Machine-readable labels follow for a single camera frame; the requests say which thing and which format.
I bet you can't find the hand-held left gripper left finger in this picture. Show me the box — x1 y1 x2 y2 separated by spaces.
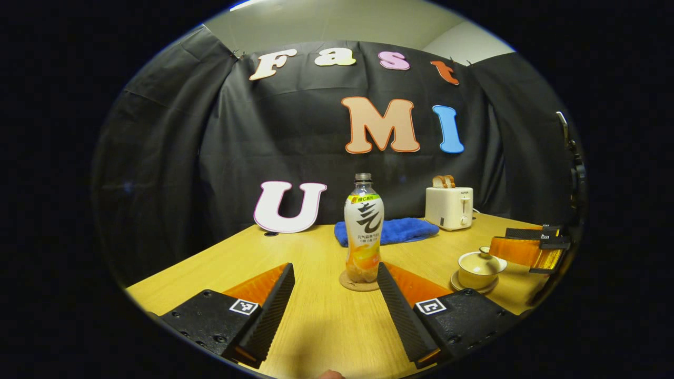
158 262 295 369

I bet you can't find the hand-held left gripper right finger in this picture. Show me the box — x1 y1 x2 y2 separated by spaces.
376 262 522 369

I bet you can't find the cream teacup lid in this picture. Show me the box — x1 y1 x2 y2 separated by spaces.
458 246 508 276

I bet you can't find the round cork coaster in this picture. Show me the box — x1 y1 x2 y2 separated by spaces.
339 270 381 292

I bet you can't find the white label water bottle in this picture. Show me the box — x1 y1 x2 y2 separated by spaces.
344 173 385 284

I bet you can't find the cream saucer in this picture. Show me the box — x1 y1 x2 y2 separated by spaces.
450 271 500 295

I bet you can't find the blue towel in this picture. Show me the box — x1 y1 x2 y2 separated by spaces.
334 217 440 248

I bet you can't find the white toaster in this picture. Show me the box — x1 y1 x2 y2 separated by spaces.
425 186 474 232

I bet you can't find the black backdrop cloth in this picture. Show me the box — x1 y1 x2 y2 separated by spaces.
91 26 585 287

